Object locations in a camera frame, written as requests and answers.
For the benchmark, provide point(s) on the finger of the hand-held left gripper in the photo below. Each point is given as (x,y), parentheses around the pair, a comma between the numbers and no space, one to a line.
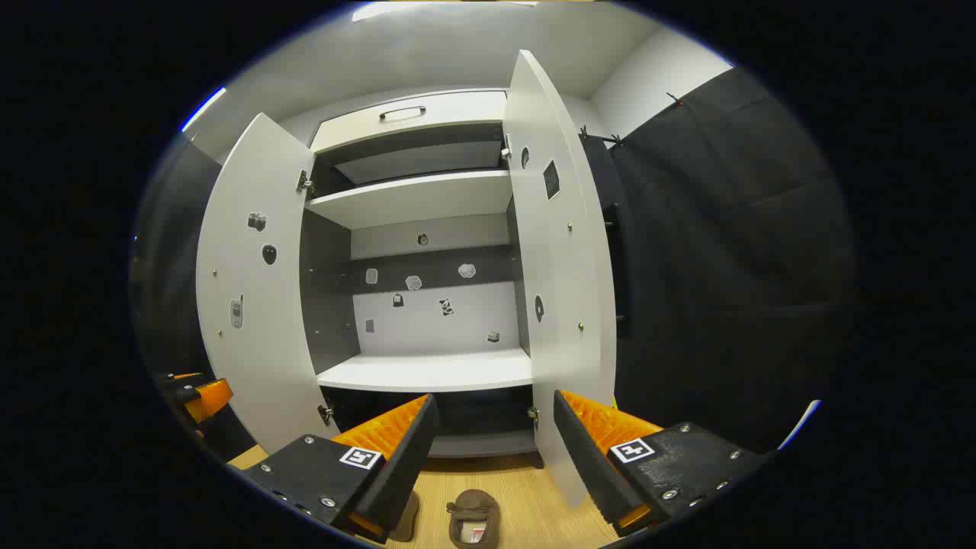
(210,398)
(179,379)

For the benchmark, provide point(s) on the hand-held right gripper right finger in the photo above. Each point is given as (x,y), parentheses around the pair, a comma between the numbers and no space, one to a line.
(591,457)

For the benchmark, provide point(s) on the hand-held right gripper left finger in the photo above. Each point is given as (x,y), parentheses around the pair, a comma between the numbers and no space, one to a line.
(404,457)

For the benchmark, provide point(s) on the white shoe cabinet door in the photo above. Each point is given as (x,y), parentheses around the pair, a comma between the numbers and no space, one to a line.
(560,343)
(252,366)

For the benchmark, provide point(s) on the brown fluffy shoe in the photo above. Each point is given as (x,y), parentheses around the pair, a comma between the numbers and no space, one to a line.
(473,507)
(408,518)

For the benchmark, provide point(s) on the white grey shoe cabinet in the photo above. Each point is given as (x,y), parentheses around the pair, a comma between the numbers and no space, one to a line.
(328,305)

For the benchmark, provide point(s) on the white cabinet shelf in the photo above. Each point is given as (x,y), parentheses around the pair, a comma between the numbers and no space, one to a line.
(427,374)
(412,198)

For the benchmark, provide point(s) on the white cabinet drawer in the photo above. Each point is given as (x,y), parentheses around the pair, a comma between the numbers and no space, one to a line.
(457,110)

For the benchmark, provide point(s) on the black backdrop cloth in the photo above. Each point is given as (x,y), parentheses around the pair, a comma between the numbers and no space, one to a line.
(724,267)

